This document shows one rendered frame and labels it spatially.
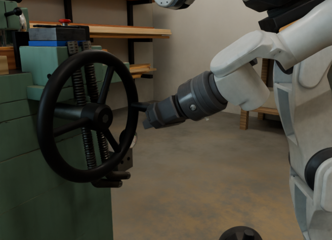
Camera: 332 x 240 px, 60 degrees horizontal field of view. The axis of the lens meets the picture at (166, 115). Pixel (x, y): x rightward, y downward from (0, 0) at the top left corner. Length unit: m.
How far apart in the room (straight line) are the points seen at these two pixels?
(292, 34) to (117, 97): 3.81
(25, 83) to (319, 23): 0.61
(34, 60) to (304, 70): 0.64
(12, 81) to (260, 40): 0.53
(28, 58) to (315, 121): 0.74
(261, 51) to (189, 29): 3.81
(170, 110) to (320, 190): 0.49
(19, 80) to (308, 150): 0.76
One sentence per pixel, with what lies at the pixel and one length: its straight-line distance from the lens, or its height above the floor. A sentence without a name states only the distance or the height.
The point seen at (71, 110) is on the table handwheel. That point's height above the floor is 0.82.
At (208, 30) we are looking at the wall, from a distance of 4.15.
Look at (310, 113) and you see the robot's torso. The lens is 0.84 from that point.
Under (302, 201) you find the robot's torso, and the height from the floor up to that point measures 0.47.
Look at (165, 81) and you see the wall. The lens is 4.63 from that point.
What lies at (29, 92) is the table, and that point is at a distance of 0.74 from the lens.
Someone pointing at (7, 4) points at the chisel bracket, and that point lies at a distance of 0.87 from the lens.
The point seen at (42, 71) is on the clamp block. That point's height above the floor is 0.90.
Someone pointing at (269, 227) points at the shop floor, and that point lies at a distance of 1.75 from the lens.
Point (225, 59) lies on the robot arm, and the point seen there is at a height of 0.94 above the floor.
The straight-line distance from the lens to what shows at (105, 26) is 3.47.
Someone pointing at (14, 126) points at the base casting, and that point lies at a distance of 0.74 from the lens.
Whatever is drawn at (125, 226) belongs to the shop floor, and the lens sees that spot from 1.68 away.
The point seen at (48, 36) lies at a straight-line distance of 0.71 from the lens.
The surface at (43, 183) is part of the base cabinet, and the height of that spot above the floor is 0.62.
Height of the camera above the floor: 0.97
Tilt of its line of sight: 15 degrees down
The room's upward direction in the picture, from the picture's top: straight up
